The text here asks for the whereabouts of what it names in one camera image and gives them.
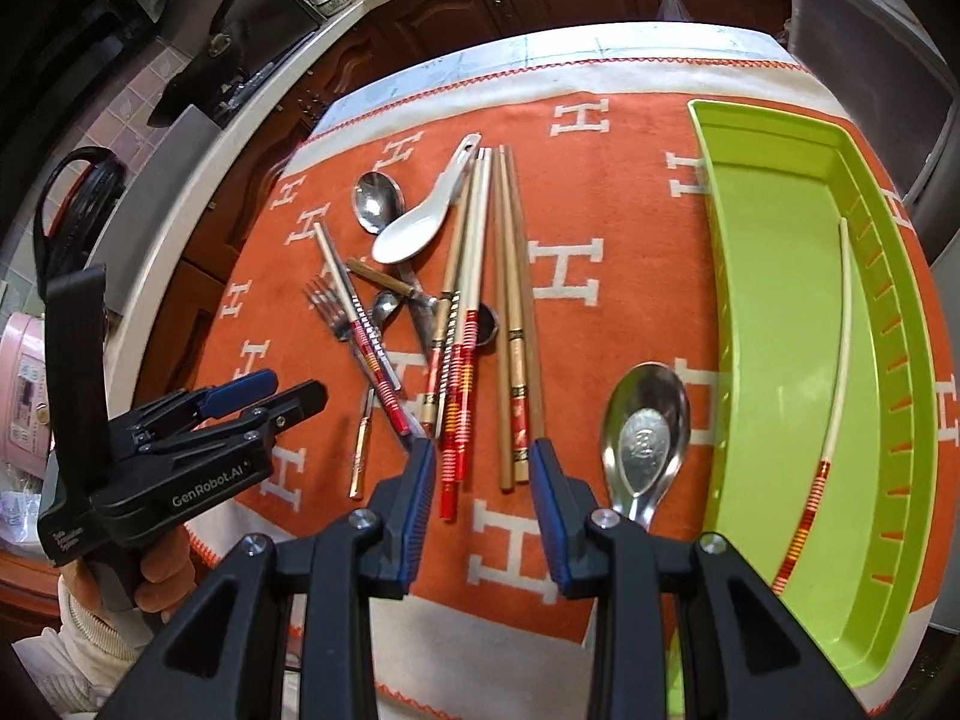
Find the large steel soup spoon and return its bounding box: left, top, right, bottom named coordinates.
left=599, top=361, right=690, bottom=530

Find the white sleeve forearm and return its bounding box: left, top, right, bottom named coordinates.
left=13, top=578, right=140, bottom=718

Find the left hand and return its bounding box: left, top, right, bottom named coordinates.
left=59, top=525, right=197, bottom=624

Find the cream chopstick red striped end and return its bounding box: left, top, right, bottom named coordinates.
left=313, top=223, right=413, bottom=439

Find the silver steel fork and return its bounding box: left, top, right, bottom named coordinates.
left=306, top=278, right=409, bottom=444

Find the white ceramic soup spoon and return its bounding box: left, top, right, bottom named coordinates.
left=371, top=132, right=482, bottom=265

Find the steel spoon round bowl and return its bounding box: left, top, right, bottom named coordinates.
left=352, top=171, right=434, bottom=358

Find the orange blanket with H pattern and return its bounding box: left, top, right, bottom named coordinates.
left=182, top=19, right=960, bottom=720

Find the green plastic utensil tray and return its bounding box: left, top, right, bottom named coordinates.
left=690, top=101, right=937, bottom=707

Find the small spoon gold handle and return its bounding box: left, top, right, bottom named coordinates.
left=348, top=291, right=400, bottom=500

